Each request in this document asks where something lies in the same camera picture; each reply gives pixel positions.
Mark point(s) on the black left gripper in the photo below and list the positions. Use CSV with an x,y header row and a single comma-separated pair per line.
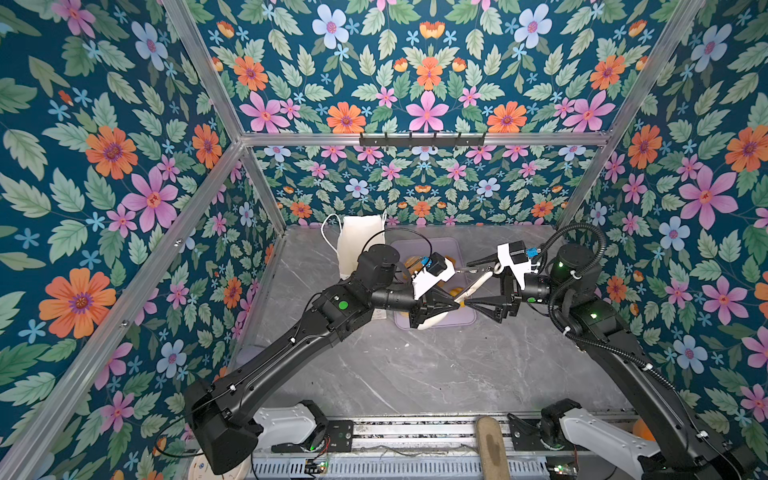
x,y
431,297

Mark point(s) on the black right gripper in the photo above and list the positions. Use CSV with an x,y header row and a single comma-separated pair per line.
x,y
511,290

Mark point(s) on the printed white paper bag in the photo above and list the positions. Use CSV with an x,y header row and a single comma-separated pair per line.
x,y
356,234

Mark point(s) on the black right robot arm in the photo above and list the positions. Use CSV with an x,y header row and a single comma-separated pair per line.
x,y
683,446

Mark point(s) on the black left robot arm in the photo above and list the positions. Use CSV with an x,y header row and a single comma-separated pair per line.
x,y
222,414

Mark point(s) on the oval brown bread roll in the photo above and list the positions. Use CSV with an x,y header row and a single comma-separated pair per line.
x,y
414,264

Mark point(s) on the purple cutting mat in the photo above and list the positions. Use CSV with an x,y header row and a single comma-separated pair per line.
x,y
412,253

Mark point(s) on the orange shark plush toy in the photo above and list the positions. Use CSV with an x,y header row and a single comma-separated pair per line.
x,y
641,430

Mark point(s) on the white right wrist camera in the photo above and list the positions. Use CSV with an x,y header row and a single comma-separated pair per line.
x,y
514,257

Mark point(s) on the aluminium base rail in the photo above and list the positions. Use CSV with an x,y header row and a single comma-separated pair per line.
x,y
428,447

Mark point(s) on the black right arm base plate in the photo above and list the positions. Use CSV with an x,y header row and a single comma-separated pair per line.
x,y
533,434

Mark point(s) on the black hook rail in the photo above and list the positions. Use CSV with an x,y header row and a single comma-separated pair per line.
x,y
411,139

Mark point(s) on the wooden brush handle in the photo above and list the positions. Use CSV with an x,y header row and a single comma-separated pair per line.
x,y
491,449

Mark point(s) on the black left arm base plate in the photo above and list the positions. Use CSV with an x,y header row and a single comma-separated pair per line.
x,y
335,436

